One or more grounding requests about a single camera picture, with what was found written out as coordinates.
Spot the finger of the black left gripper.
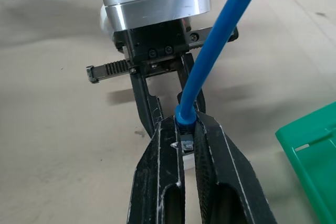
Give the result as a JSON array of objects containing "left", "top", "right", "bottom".
[
  {"left": 176, "top": 52, "right": 207, "bottom": 116},
  {"left": 130, "top": 73, "right": 165, "bottom": 137}
]

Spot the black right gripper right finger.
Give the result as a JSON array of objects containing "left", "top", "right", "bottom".
[{"left": 193, "top": 110, "right": 278, "bottom": 224}]

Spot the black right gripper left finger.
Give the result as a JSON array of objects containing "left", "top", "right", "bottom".
[{"left": 127, "top": 115, "right": 186, "bottom": 224}]

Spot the blue network cable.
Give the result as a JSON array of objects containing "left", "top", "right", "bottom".
[{"left": 174, "top": 0, "right": 269, "bottom": 154}]

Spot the green plastic bin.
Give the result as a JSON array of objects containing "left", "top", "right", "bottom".
[{"left": 275, "top": 101, "right": 336, "bottom": 224}]

